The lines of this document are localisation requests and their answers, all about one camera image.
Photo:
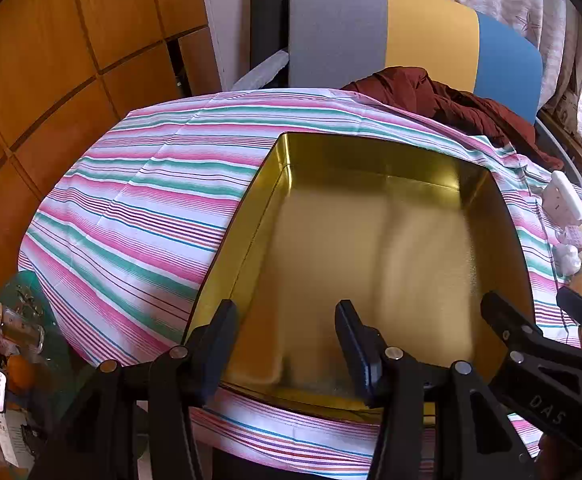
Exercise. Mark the green glass side table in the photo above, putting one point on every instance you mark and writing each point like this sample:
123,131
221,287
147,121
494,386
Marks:
58,320

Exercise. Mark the orange fruit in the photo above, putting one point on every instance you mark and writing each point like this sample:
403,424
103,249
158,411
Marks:
20,375

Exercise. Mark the white sponge block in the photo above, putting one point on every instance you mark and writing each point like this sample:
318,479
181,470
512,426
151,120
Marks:
563,195

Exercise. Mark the dark red jacket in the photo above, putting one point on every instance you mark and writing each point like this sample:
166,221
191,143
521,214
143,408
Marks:
421,95

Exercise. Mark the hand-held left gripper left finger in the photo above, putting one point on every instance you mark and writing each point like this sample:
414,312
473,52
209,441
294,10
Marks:
221,342

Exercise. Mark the gold tin box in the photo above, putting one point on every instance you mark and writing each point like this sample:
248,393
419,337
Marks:
371,235

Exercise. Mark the wooden side table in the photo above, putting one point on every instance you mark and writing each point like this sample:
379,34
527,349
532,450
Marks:
571,145

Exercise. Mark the grey yellow blue chair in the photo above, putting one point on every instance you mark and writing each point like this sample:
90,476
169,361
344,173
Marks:
336,35

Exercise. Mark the wooden wardrobe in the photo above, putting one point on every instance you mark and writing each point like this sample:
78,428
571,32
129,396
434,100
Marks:
46,60

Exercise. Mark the black rolled mat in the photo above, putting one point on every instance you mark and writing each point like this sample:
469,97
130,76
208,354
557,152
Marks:
266,10

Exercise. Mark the pink green striped tablecloth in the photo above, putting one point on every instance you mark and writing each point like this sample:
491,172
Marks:
146,210

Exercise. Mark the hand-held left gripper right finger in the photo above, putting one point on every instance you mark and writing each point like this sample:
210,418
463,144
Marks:
366,362

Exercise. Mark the glass jar with gold lid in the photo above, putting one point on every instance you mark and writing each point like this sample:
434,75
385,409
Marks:
16,330

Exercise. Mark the clear plastic wrap ball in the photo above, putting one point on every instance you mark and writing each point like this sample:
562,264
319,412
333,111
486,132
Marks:
568,256

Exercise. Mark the printed cardboard carton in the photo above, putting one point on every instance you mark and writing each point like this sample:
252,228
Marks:
563,105

